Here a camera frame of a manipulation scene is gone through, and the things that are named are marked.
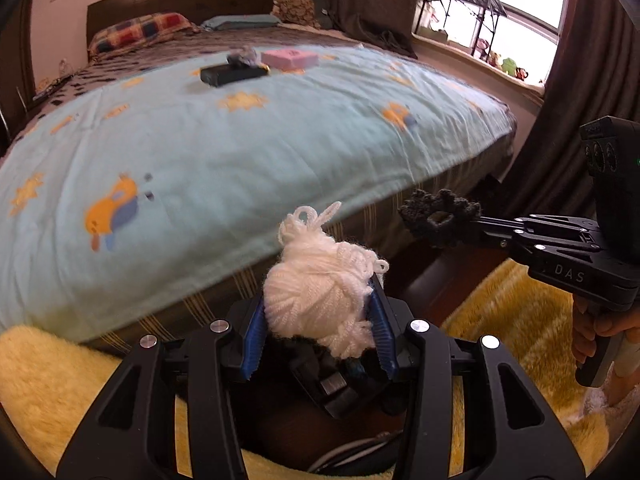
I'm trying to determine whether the light blue printed sheet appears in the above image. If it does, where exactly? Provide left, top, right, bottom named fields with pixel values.
left=0, top=45, right=518, bottom=333

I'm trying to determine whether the dark grey crochet item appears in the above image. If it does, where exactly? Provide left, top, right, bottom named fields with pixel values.
left=398, top=188, right=482, bottom=249

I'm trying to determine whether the brown printed cushion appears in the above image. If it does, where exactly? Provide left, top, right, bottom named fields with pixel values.
left=272, top=0, right=333, bottom=28

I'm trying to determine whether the blue pillow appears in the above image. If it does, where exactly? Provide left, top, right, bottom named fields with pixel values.
left=201, top=13, right=282, bottom=31

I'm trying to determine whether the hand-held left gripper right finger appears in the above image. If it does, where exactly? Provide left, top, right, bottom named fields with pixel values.
left=367, top=280, right=586, bottom=480

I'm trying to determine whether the small grey cloth item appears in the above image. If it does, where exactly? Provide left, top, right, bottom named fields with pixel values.
left=227, top=46, right=261, bottom=68

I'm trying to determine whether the person's right hand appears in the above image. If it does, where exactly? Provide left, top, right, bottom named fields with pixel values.
left=571, top=309, right=640, bottom=367

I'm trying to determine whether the white yarn ball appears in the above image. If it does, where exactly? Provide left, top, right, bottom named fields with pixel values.
left=262, top=201, right=391, bottom=361

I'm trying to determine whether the yellow fluffy cloth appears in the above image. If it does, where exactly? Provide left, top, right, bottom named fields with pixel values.
left=0, top=260, right=640, bottom=480

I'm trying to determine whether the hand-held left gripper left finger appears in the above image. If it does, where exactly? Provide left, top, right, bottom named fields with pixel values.
left=55, top=300, right=266, bottom=480

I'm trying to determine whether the pink box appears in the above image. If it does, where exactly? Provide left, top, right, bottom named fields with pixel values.
left=261, top=49, right=319, bottom=70

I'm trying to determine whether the dark wooden wardrobe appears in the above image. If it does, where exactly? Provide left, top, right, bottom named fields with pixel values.
left=0, top=0, right=36, bottom=131

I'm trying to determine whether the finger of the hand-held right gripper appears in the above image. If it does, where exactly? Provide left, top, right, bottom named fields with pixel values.
left=470, top=232, right=601, bottom=261
left=475, top=214, right=598, bottom=241

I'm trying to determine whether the grey black striped blanket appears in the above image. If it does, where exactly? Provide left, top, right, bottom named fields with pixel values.
left=30, top=22, right=381, bottom=111

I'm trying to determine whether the plaid pillow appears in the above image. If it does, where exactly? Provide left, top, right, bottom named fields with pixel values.
left=87, top=12, right=201, bottom=56

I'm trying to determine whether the black metal rack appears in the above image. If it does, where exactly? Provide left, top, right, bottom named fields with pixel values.
left=410, top=0, right=508, bottom=56

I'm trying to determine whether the black box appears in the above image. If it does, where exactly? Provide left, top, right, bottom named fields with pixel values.
left=200, top=63, right=268, bottom=88

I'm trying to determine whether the plaid bed sheet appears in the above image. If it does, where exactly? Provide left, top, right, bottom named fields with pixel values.
left=85, top=145, right=516, bottom=356

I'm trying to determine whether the dark brown curtain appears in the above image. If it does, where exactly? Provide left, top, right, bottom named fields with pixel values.
left=500, top=0, right=640, bottom=221
left=285, top=0, right=423, bottom=58

